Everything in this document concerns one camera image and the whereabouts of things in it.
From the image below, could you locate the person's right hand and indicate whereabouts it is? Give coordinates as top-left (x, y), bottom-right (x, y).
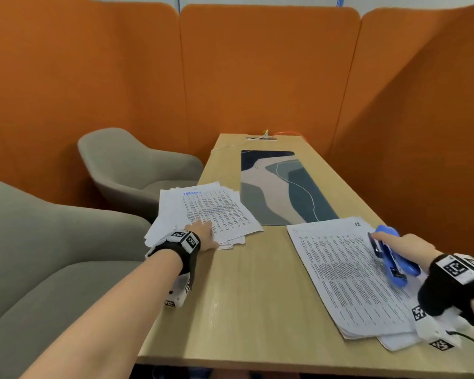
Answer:
top-left (371, 232), bottom-right (444, 273)

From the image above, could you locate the person's left hand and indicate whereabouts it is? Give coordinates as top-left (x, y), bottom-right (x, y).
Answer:
top-left (184, 220), bottom-right (221, 252)

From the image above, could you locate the blue stapler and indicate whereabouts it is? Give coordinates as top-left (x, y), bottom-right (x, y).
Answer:
top-left (367, 225), bottom-right (422, 289)

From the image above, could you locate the person's left forearm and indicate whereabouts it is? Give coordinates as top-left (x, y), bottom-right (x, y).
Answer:
top-left (19, 248), bottom-right (183, 379)

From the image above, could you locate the loose pile of printed sheets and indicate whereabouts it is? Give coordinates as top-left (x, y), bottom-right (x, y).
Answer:
top-left (144, 181), bottom-right (264, 251)

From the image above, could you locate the abstract patterned desk mat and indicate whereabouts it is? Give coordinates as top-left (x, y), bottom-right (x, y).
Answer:
top-left (240, 150), bottom-right (340, 226)

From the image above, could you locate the grey upholstered armchair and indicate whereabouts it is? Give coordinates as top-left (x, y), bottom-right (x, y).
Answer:
top-left (77, 128), bottom-right (204, 224)
top-left (0, 177), bottom-right (155, 369)

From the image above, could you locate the neat stack of printed pages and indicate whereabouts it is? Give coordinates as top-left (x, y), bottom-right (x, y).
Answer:
top-left (286, 216), bottom-right (437, 352)

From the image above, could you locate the orange felt partition panel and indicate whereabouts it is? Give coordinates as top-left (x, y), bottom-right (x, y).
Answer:
top-left (0, 0), bottom-right (191, 211)
top-left (329, 7), bottom-right (474, 255)
top-left (179, 4), bottom-right (361, 155)

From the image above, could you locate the black left wrist strap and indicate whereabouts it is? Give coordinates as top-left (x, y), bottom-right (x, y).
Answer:
top-left (145, 230), bottom-right (201, 293)

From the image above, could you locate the black wrist strap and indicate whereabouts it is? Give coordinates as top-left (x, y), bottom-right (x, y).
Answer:
top-left (417, 253), bottom-right (474, 327)
top-left (145, 230), bottom-right (201, 293)

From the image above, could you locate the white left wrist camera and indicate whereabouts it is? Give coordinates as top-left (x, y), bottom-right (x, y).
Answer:
top-left (164, 273), bottom-right (192, 309)

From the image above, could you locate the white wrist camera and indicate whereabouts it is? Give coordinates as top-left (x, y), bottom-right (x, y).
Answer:
top-left (412, 305), bottom-right (474, 352)
top-left (164, 273), bottom-right (192, 309)

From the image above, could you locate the thin white cable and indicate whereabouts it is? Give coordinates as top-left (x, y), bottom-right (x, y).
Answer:
top-left (210, 143), bottom-right (249, 153)

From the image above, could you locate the orange cable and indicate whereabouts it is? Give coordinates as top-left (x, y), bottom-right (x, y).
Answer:
top-left (274, 131), bottom-right (311, 143)

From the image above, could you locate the black right wrist strap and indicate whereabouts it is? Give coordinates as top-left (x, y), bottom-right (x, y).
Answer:
top-left (417, 253), bottom-right (474, 327)

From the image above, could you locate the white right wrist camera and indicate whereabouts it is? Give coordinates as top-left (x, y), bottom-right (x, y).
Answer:
top-left (412, 305), bottom-right (474, 352)

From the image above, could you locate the green cable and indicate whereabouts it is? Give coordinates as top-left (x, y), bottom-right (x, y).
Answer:
top-left (446, 330), bottom-right (474, 348)

